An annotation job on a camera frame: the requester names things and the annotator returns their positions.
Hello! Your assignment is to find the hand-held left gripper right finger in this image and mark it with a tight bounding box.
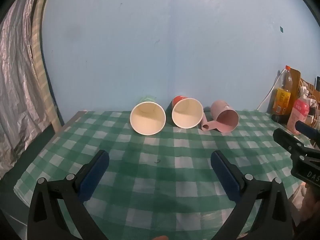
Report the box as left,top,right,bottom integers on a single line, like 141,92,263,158
210,150,293,240

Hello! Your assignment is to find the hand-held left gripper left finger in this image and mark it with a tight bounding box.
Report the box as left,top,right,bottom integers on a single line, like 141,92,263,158
26,149,110,240

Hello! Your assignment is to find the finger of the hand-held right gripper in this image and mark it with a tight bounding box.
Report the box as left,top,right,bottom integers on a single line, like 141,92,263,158
273,128,320,158
295,120,320,140

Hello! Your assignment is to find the red paper cup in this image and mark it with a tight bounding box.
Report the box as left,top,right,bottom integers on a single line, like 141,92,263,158
171,95,204,129

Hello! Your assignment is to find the green paper cup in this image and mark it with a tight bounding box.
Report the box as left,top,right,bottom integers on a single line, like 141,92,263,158
130,94,166,136

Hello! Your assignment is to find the person's right hand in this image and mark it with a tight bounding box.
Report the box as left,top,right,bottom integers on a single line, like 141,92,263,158
300,182,320,222

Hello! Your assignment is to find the pink plastic bottle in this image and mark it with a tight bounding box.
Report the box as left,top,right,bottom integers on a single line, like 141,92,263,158
287,94,310,135

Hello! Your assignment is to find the orange-capped drink bottle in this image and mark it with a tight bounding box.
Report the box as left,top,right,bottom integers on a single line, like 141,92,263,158
272,65,293,117

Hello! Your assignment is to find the brown cardboard box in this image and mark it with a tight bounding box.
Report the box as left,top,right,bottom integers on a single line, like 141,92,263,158
290,68,316,100

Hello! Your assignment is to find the green checked tablecloth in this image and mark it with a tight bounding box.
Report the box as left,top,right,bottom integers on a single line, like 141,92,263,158
14,109,314,240

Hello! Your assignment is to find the silver foil curtain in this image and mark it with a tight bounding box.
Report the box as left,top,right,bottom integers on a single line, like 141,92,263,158
0,0,54,179

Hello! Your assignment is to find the white cable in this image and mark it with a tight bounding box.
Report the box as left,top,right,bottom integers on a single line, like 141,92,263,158
255,68,287,111

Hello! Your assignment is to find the pink plastic cup with handle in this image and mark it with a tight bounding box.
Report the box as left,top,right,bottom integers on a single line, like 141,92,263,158
201,100,239,133

